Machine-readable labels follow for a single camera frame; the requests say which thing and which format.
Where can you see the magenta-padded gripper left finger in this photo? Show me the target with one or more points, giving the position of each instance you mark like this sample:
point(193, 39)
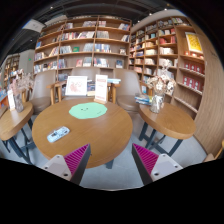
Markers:
point(70, 167)

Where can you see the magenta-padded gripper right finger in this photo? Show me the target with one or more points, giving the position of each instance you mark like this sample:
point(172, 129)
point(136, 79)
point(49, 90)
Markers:
point(152, 166)

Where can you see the white car-shaped computer mouse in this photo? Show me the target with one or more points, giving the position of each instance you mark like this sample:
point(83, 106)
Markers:
point(57, 134)

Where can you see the green round mouse pad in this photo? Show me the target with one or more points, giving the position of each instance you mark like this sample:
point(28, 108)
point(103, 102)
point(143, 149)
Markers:
point(88, 110)

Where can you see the round wooden centre table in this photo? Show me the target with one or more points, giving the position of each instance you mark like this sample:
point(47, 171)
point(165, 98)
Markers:
point(107, 135)

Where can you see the round wooden table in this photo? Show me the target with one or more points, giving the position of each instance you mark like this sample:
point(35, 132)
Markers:
point(107, 135)
point(11, 123)
point(171, 121)

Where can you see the round wooden right table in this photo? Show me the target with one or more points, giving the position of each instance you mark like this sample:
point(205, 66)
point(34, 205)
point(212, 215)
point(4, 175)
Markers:
point(171, 121)

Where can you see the stack of books on chair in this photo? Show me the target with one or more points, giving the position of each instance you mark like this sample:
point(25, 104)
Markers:
point(143, 99)

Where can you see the round wooden left table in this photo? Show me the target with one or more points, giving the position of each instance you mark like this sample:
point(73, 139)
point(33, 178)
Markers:
point(11, 123)

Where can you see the brown armchair left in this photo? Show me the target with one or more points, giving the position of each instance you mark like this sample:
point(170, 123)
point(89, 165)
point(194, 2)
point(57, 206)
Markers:
point(41, 94)

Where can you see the white framed picture card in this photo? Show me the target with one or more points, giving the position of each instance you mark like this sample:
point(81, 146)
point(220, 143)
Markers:
point(76, 86)

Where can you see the glass vase with dried flowers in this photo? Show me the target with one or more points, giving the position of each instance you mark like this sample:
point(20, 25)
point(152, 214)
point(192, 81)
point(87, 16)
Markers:
point(160, 84)

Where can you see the brown armchair right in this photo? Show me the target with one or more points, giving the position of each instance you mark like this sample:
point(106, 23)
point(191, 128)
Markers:
point(129, 86)

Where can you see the red white standing sign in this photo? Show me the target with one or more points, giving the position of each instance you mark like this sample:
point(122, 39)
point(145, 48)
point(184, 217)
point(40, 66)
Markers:
point(101, 88)

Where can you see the white card on left table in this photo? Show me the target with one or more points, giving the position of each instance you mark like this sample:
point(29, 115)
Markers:
point(11, 100)

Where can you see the left vase with dried flowers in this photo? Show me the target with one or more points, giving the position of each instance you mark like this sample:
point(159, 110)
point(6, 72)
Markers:
point(21, 83)

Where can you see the distant wooden bookshelf left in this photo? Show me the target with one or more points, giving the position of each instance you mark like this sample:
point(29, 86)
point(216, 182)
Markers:
point(11, 66)

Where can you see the large wooden bookshelf centre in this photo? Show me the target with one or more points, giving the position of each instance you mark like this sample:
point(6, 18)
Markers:
point(85, 41)

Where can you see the wooden bookshelf right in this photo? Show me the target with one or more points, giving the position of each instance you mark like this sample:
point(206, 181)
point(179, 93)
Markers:
point(163, 42)

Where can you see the yellow poster on shelf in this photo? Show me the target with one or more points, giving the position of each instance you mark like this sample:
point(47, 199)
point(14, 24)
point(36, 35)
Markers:
point(193, 42)

